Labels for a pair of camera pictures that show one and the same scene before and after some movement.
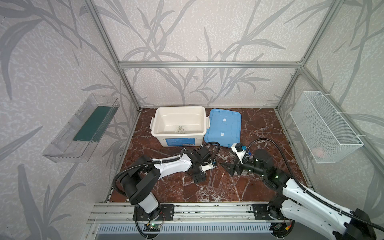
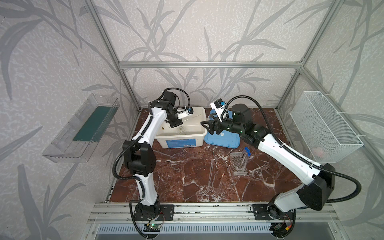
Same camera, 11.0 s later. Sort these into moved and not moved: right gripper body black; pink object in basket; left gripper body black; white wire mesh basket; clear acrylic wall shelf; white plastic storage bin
Moved: left gripper body black; right gripper body black
Not moved: clear acrylic wall shelf; white plastic storage bin; pink object in basket; white wire mesh basket
